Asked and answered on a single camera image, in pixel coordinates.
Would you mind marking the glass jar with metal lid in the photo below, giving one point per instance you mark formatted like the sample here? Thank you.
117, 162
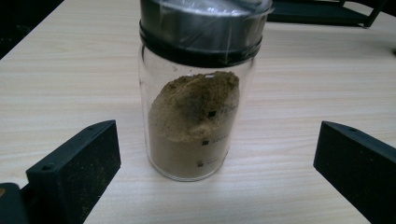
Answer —
190, 124

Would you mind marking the black metal rack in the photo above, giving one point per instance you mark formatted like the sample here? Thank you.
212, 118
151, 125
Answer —
311, 14

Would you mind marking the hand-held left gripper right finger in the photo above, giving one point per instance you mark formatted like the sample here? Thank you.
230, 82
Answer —
358, 168

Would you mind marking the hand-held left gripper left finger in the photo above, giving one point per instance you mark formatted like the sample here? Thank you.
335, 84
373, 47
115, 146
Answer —
74, 168

